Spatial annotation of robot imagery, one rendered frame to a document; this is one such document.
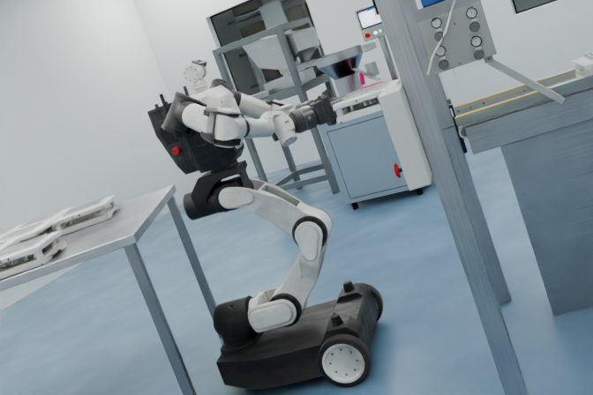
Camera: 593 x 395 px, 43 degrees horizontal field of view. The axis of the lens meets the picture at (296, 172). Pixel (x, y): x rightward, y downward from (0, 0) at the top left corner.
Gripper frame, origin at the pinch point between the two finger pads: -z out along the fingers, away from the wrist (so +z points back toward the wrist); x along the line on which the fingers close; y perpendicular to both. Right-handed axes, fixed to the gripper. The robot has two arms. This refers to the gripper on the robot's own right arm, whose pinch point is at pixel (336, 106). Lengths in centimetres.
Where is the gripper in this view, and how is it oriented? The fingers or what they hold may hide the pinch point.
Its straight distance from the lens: 284.0
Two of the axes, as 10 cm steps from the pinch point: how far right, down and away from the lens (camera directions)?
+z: -8.8, 3.7, -2.8
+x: 3.5, 9.3, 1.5
